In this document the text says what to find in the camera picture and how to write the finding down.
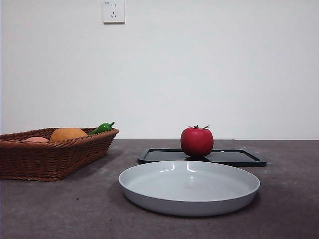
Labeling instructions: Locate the orange round fruit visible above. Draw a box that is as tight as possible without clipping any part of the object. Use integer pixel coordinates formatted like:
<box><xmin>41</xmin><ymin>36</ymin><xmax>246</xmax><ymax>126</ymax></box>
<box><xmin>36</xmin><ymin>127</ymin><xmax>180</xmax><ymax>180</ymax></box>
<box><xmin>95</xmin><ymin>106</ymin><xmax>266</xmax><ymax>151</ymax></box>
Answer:
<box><xmin>50</xmin><ymin>127</ymin><xmax>89</xmax><ymax>142</ymax></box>

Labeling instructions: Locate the salmon pink round vegetable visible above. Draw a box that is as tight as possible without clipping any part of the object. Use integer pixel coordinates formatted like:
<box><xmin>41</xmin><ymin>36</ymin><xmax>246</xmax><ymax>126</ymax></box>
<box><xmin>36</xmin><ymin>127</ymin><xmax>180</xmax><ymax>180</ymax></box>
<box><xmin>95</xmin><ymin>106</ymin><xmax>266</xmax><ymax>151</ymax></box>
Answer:
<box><xmin>24</xmin><ymin>136</ymin><xmax>50</xmax><ymax>143</ymax></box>

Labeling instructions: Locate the green pepper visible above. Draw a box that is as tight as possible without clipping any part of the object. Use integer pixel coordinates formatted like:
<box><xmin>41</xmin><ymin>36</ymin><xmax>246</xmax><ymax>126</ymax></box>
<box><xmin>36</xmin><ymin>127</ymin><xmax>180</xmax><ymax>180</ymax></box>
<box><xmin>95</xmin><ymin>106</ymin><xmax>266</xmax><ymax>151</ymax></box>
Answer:
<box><xmin>88</xmin><ymin>121</ymin><xmax>116</xmax><ymax>136</ymax></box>

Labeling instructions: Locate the black rectangular tray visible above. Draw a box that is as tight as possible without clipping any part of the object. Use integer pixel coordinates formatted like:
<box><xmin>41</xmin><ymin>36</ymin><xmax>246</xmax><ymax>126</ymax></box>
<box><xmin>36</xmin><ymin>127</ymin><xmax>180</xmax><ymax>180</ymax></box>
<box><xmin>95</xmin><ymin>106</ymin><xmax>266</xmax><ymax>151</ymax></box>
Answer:
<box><xmin>138</xmin><ymin>148</ymin><xmax>267</xmax><ymax>167</ymax></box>

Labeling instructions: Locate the grey round plate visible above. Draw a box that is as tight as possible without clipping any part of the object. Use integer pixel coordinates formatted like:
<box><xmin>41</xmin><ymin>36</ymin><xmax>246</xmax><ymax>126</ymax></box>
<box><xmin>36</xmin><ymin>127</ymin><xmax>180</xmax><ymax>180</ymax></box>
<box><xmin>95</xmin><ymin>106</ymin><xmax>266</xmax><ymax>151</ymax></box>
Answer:
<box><xmin>118</xmin><ymin>160</ymin><xmax>261</xmax><ymax>217</ymax></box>

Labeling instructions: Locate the white wall socket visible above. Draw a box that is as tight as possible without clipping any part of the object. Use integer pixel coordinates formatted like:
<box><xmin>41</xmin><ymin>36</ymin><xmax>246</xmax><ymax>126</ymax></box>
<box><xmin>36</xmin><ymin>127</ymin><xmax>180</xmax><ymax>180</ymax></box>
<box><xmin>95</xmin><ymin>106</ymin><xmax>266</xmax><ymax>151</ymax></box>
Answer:
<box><xmin>103</xmin><ymin>0</ymin><xmax>126</xmax><ymax>25</ymax></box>

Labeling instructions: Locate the brown wicker basket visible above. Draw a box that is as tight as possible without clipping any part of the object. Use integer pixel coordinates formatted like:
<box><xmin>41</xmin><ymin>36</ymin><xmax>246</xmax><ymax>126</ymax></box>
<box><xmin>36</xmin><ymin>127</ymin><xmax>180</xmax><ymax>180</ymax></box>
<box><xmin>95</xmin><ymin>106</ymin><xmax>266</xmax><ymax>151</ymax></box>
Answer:
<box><xmin>0</xmin><ymin>127</ymin><xmax>120</xmax><ymax>182</ymax></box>

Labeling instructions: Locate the red tomato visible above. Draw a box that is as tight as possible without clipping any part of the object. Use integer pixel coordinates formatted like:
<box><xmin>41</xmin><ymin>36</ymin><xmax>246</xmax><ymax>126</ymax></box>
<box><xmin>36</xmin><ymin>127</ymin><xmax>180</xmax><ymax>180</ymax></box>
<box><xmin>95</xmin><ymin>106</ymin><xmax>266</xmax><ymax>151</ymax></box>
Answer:
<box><xmin>180</xmin><ymin>124</ymin><xmax>214</xmax><ymax>158</ymax></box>

